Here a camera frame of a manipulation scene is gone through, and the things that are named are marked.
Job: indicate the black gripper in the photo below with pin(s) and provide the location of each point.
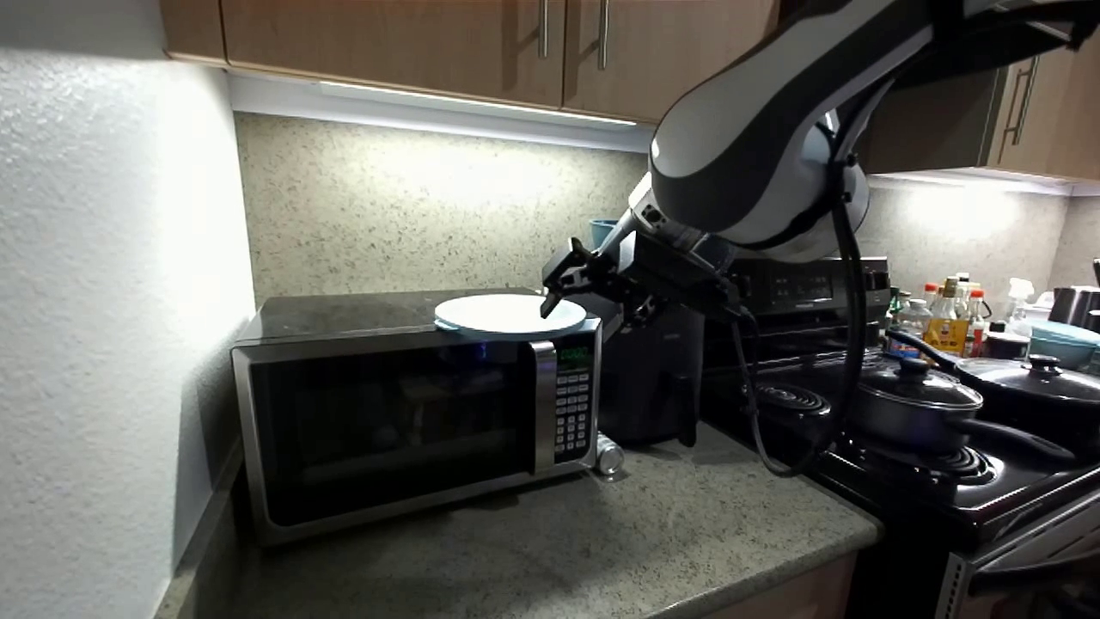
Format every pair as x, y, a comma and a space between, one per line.
641, 275

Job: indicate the clear round lid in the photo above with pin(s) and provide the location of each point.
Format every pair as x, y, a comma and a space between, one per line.
507, 315

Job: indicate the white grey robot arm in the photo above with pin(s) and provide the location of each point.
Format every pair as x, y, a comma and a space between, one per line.
761, 157

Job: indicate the black pot with glass lid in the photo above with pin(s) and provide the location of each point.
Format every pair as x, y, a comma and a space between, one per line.
921, 406

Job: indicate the wooden cabinet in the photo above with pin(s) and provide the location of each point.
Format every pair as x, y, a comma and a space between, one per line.
821, 594
1049, 117
590, 57

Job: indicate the stainless steel microwave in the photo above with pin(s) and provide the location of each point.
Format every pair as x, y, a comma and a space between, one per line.
373, 406

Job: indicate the yellow oil bottle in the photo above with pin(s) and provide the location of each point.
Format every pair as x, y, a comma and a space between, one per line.
946, 321

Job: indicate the red capped bottle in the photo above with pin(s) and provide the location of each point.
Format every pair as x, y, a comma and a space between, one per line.
978, 315

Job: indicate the wooden lower cabinet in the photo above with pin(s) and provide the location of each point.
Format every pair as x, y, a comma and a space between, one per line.
821, 594

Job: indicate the teal container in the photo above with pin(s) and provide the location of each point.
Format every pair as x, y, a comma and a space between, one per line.
1072, 345

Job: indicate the black lidded pan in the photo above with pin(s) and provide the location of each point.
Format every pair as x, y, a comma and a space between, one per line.
1034, 393

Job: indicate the right wooden upper cabinet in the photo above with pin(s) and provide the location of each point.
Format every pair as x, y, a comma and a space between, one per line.
1049, 117

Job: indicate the black electric stove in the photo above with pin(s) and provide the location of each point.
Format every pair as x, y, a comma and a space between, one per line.
978, 520

